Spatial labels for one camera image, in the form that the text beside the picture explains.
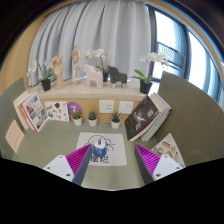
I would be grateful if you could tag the black cover book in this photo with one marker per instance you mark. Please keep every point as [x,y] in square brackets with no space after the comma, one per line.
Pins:
[140,120]

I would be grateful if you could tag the pink horse figurine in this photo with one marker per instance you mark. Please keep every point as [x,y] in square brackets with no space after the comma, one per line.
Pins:
[93,75]

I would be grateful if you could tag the white card with stickers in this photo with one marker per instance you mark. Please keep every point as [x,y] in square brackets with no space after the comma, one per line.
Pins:
[56,111]

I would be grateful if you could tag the wooden artist mannequin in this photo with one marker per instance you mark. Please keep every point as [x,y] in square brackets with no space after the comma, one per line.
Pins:
[76,60]

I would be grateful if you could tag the beige paper sheet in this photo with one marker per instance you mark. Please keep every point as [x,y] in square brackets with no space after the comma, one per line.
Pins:
[14,136]

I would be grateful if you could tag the blue and white computer mouse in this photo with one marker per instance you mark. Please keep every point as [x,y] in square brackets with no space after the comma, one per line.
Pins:
[99,150]

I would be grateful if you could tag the small succulent in white pot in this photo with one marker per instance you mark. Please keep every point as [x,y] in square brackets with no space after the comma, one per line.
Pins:
[92,122]
[77,121]
[115,124]

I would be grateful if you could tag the white orchid in black pot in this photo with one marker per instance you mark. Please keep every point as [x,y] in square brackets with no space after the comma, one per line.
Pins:
[98,52]
[145,87]
[46,85]

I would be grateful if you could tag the stack of leaning white books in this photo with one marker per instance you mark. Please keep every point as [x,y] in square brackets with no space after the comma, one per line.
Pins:
[19,103]

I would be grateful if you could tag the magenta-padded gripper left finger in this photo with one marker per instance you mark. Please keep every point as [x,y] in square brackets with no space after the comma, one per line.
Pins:
[59,166]

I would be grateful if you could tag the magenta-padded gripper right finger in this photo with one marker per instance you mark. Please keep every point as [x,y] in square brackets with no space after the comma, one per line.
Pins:
[166,165]

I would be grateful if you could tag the grey curtain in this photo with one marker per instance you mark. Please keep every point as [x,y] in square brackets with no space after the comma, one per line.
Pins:
[113,33]

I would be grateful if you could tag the wooden hand model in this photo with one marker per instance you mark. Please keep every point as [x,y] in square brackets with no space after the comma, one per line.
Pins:
[59,76]

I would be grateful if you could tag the light wooden desk ledge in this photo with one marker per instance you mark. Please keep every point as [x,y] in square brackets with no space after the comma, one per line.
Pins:
[90,94]

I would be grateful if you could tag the magazine with photo cover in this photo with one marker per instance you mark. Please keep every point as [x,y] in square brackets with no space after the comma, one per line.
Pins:
[35,113]

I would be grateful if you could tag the window with dark frame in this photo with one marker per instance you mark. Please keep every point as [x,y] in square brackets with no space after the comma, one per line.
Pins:
[196,56]

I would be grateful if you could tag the white mouse pad with drawing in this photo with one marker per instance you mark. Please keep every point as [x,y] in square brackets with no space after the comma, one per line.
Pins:
[116,153]

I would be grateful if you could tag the food sticker sheet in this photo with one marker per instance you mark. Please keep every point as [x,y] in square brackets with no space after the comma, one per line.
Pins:
[166,148]

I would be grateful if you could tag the round purple sticker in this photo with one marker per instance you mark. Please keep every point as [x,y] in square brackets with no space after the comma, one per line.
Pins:
[74,107]

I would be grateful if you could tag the white wall socket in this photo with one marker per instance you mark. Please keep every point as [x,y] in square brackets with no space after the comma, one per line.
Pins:
[126,107]
[106,106]

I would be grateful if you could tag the dark grey horse figurine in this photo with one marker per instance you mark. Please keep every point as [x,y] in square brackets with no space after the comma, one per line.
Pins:
[117,76]

